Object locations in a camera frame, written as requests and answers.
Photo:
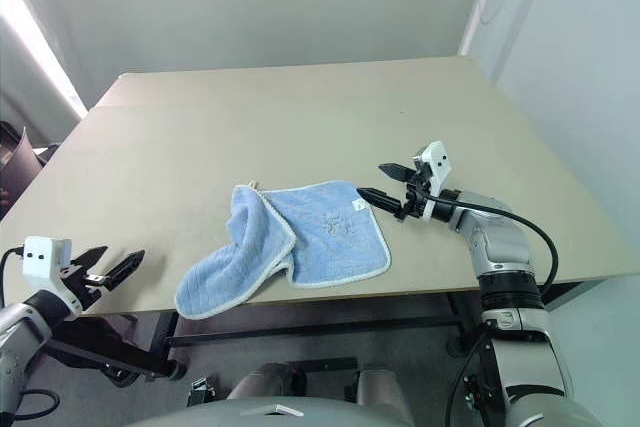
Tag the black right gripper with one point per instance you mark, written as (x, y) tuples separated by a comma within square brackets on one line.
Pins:
[(415, 197)]

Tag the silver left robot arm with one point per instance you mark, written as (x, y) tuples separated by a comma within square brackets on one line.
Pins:
[(20, 337)]

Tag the small black floor clamp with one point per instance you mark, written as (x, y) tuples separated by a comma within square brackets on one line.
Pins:
[(200, 391)]

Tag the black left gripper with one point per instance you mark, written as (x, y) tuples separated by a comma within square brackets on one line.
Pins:
[(80, 287)]

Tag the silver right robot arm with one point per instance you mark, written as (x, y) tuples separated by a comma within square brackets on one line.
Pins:
[(500, 247)]

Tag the dark curved chair back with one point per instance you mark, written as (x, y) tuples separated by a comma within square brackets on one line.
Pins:
[(17, 167)]

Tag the black metal table frame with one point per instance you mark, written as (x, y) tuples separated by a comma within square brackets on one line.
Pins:
[(310, 329)]

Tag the grey rounded robot thigh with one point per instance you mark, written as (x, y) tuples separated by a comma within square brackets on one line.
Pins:
[(377, 387), (260, 379)]

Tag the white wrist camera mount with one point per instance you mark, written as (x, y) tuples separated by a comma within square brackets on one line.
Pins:
[(42, 259), (439, 162)]

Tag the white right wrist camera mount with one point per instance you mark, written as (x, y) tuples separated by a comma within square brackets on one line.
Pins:
[(439, 162)]

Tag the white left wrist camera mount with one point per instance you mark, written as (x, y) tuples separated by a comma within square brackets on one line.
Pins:
[(42, 259)]

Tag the light blue terry towel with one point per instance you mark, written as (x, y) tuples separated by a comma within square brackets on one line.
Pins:
[(330, 237)]

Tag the grey robot torso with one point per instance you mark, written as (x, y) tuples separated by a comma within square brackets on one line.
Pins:
[(280, 414)]

